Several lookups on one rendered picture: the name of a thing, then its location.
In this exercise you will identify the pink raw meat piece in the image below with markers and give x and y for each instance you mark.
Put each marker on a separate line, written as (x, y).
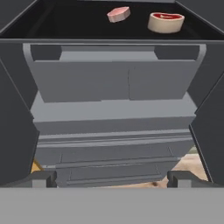
(118, 14)

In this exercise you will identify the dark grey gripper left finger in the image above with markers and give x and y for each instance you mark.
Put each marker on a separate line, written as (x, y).
(43, 176)

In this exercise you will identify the grey stepped cabinet unit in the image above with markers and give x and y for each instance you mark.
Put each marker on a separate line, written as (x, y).
(112, 116)

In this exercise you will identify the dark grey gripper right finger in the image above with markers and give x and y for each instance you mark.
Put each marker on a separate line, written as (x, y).
(179, 176)

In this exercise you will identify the dark grey side panel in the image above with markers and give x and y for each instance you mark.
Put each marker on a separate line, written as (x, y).
(14, 131)
(210, 140)

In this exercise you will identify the red steak with cream rim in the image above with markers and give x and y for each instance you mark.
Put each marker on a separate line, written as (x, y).
(165, 23)

